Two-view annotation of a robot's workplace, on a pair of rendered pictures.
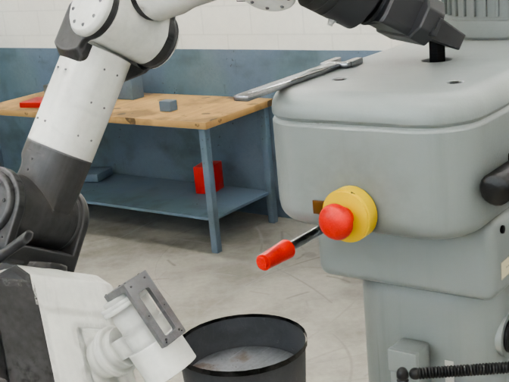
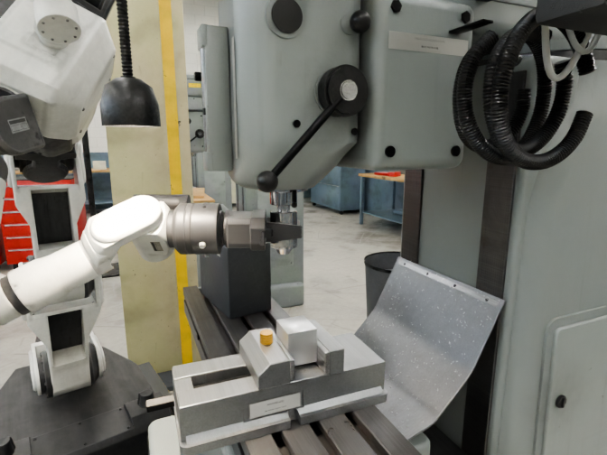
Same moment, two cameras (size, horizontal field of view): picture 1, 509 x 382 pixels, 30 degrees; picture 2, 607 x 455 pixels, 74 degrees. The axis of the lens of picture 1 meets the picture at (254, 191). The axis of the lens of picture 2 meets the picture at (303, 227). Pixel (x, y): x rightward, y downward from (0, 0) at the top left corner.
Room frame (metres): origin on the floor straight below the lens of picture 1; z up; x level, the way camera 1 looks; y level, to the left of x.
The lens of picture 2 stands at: (0.58, -0.61, 1.38)
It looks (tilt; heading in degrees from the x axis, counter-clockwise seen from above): 12 degrees down; 30
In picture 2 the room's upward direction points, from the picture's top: straight up
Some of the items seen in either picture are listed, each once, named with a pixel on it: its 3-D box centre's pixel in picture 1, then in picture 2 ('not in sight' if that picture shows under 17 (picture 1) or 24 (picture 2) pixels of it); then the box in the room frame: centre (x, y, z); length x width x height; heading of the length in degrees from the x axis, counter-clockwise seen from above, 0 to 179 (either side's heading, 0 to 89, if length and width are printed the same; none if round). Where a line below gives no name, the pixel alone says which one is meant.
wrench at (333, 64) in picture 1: (299, 77); not in sight; (1.11, -0.07, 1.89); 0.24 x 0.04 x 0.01; 144
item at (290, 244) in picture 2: not in sight; (284, 231); (1.17, -0.24, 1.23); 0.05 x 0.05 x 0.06
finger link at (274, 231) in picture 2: not in sight; (283, 232); (1.14, -0.26, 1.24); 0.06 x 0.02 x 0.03; 124
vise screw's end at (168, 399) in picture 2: not in sight; (160, 403); (0.96, -0.15, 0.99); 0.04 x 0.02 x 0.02; 142
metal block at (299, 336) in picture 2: not in sight; (295, 339); (1.14, -0.28, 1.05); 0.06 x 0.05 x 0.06; 52
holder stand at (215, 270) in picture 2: not in sight; (233, 267); (1.43, 0.09, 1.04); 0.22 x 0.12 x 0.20; 62
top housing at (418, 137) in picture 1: (444, 120); not in sight; (1.18, -0.25, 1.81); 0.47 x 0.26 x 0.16; 143
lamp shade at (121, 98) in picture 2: not in sight; (129, 101); (0.95, -0.14, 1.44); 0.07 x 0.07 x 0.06
